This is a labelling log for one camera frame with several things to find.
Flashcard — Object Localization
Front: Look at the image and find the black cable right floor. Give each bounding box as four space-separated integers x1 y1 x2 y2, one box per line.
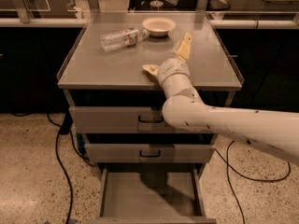
214 140 292 224

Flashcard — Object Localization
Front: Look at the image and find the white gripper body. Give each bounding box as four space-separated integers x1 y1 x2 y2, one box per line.
157 58 191 87

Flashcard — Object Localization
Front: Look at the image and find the black cable floor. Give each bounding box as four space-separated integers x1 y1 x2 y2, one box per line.
46 113 95 224
214 140 292 224

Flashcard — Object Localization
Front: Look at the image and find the grey bottom drawer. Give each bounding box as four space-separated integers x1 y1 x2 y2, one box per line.
86 163 217 224

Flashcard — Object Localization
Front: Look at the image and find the grey drawer cabinet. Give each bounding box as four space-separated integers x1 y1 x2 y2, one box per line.
55 10 245 224

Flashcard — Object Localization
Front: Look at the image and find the white horizontal rail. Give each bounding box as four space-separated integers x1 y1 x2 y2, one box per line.
0 18 299 30

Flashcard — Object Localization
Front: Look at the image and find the clear plastic water bottle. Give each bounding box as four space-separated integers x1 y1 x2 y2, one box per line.
100 27 150 51

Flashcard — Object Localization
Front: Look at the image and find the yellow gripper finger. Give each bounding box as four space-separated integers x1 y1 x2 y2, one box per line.
175 32 192 62
142 64 159 77

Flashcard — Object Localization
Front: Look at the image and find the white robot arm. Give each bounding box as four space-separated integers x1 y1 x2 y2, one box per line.
142 32 299 165

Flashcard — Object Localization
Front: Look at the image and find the grey drawer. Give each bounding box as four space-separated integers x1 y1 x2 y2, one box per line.
86 163 217 224
85 144 214 163
68 105 232 134

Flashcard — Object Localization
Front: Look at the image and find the grey middle drawer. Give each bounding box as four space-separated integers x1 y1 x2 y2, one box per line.
85 144 214 163

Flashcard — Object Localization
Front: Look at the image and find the white paper bowl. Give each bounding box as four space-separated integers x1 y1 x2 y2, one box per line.
142 17 176 37

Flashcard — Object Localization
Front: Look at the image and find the grey top drawer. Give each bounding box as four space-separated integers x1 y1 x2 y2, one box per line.
68 105 232 134

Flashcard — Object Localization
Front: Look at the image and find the black cable left floor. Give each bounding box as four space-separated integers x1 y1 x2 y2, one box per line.
46 113 95 224

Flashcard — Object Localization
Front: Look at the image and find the drink cup with straw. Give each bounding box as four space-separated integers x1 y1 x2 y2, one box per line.
149 0 164 9

